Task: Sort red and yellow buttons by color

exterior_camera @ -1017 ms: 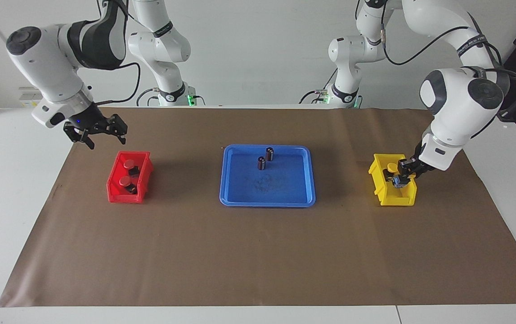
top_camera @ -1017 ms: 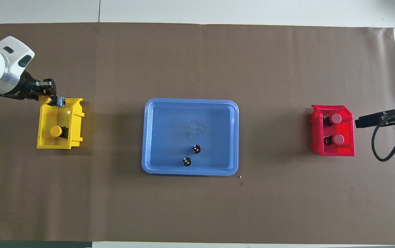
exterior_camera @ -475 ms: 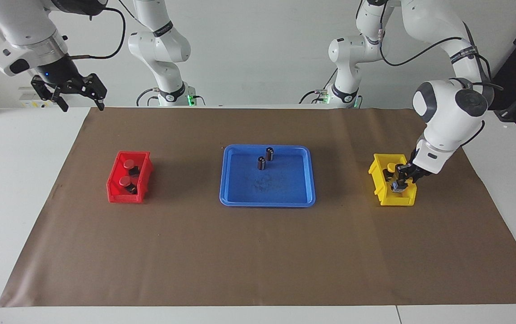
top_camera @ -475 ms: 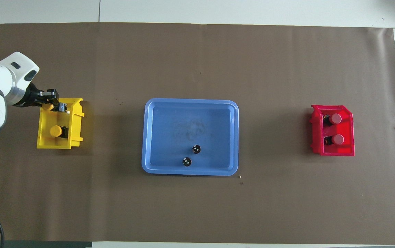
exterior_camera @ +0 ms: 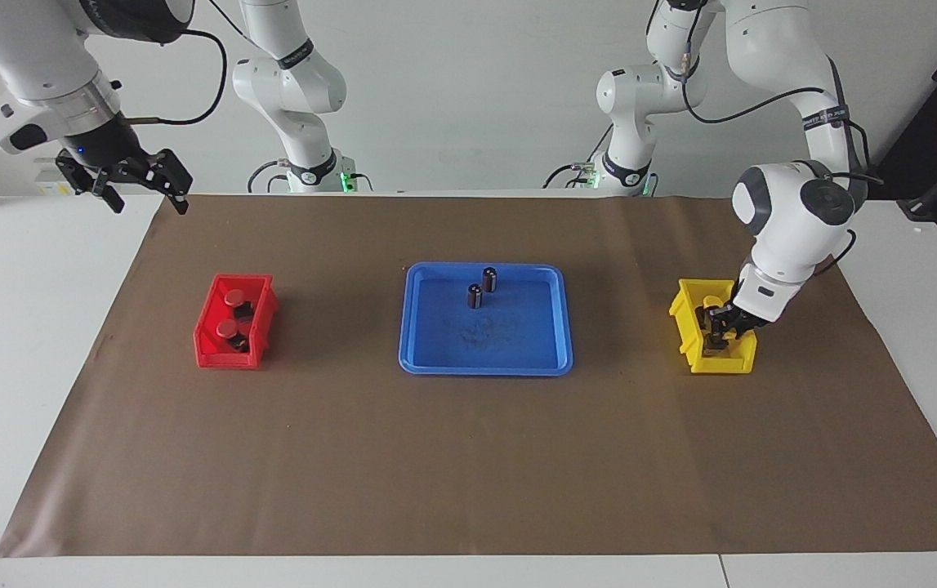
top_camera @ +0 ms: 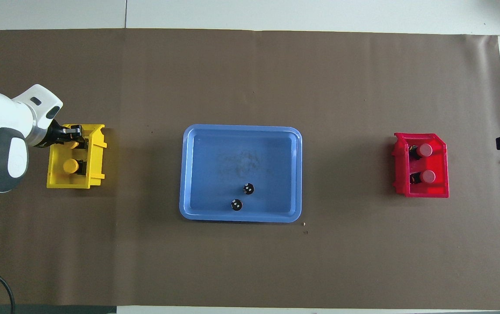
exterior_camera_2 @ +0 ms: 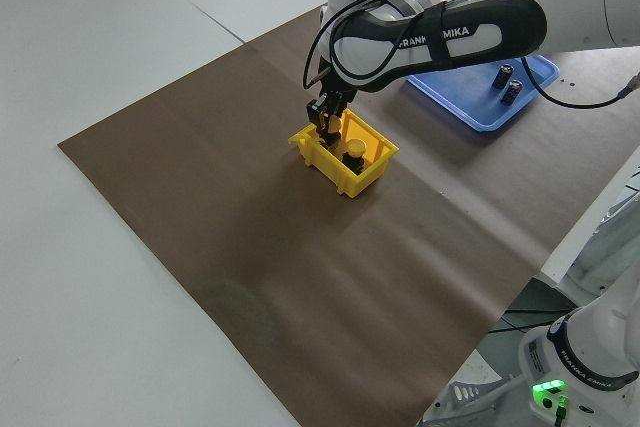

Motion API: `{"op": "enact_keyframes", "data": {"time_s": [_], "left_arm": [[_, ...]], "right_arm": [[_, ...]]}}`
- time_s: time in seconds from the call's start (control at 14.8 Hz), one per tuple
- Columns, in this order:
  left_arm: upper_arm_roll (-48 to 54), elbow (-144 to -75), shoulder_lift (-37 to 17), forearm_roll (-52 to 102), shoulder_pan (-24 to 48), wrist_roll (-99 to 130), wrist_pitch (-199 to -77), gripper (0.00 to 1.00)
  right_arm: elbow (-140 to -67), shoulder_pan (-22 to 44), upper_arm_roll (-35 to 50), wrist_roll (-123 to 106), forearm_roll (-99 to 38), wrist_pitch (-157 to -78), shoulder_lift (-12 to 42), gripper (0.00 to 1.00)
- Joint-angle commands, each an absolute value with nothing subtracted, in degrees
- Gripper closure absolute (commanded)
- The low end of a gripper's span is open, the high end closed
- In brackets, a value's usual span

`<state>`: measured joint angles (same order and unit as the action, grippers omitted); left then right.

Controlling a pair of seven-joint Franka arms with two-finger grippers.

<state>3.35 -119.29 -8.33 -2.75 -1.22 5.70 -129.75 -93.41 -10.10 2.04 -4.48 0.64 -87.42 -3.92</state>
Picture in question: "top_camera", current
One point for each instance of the red plastic storage bin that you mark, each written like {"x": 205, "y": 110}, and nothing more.
{"x": 438, "y": 165}

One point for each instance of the small black cylinder component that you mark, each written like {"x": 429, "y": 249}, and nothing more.
{"x": 248, "y": 189}
{"x": 236, "y": 205}

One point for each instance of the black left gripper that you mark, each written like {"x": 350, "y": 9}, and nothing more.
{"x": 56, "y": 133}

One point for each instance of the yellow plastic storage bin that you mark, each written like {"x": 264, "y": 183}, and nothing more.
{"x": 58, "y": 170}

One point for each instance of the red push button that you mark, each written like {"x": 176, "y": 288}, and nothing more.
{"x": 425, "y": 150}
{"x": 428, "y": 176}

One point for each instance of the blue plastic tray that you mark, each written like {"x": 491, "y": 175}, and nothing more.
{"x": 215, "y": 174}

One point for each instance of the brown paper table mat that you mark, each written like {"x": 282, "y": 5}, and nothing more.
{"x": 250, "y": 65}

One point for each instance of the yellow push button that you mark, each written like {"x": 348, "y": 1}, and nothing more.
{"x": 73, "y": 144}
{"x": 70, "y": 166}

